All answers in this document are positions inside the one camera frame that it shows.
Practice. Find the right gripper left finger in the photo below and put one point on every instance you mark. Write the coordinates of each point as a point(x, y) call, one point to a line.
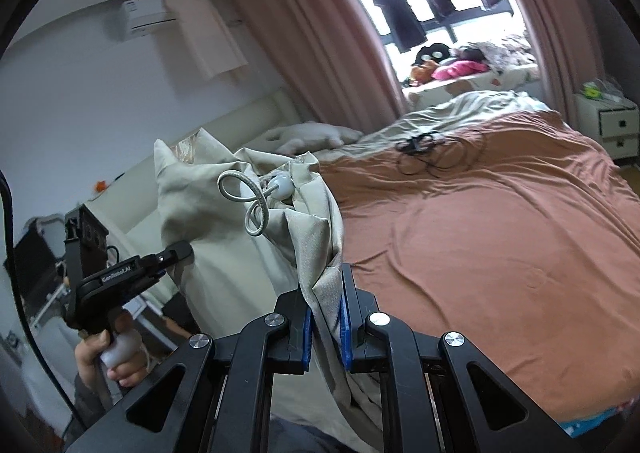
point(211, 395)

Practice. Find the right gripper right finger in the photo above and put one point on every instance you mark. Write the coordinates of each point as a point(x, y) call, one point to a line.
point(439, 393)

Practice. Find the cream white garment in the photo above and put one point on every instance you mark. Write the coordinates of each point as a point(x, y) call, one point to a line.
point(234, 278)

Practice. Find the person's left hand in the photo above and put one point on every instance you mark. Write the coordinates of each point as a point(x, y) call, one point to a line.
point(127, 368)

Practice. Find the brown bed blanket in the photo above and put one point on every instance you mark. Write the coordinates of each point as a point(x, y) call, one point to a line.
point(526, 242)

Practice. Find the grey plush pillow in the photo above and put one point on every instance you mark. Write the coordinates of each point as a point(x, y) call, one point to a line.
point(297, 139)

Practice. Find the grey green bed sheet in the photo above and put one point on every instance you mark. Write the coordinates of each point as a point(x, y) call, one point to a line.
point(467, 110)

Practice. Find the white bedside cabinet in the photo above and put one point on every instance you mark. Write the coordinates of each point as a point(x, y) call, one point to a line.
point(614, 125)

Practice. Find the pile of items on windowsill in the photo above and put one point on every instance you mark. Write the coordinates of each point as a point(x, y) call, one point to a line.
point(441, 62)

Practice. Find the pink curtain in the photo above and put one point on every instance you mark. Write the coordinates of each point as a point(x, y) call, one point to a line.
point(334, 62)

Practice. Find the white wall air conditioner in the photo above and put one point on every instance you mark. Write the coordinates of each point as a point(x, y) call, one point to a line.
point(143, 17)

